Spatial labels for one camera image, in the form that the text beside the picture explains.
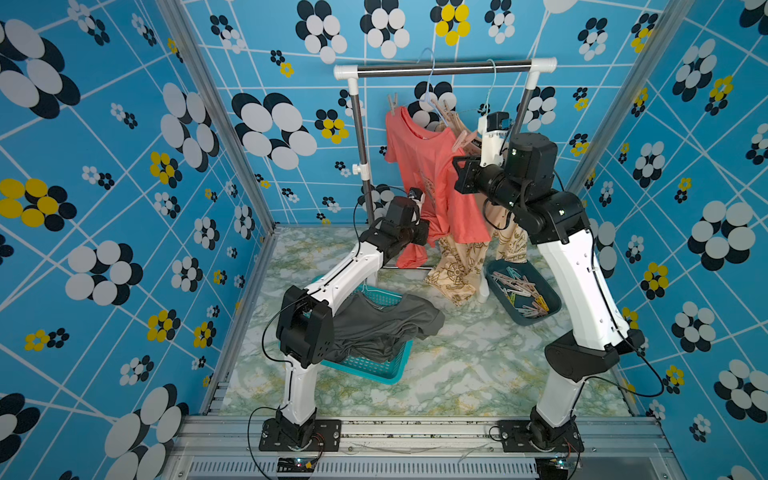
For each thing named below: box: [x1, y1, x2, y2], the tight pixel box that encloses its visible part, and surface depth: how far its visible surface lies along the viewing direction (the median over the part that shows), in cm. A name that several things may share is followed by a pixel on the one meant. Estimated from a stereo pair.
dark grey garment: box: [333, 291, 446, 364], surface depth 88 cm
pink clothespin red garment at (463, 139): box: [451, 130, 478, 153], surface depth 61 cm
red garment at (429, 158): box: [385, 106, 492, 270], surface depth 72 cm
